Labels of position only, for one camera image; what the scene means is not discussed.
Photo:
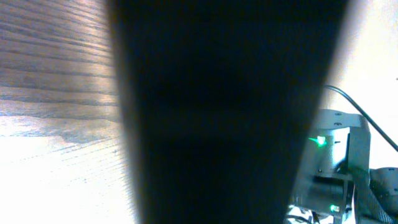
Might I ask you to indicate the Galaxy smartphone with bronze screen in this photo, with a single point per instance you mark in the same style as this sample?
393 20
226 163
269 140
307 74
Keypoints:
217 98

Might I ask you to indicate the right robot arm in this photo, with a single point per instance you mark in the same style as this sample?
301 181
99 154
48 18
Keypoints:
335 183

